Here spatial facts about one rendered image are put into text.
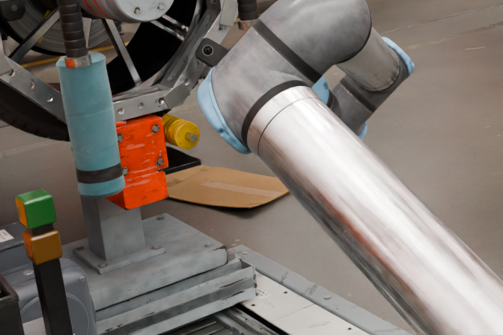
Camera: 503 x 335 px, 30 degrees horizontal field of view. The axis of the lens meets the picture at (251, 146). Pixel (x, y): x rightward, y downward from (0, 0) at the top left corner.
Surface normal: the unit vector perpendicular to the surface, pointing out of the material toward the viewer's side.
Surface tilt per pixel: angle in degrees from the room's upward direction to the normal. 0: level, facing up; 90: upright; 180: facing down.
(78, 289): 90
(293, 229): 0
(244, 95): 59
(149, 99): 90
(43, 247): 90
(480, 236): 0
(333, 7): 54
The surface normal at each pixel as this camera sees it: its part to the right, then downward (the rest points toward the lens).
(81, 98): 0.00, 0.25
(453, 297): -0.39, -0.40
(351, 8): 0.67, -0.31
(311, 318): -0.11, -0.95
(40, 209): 0.53, 0.19
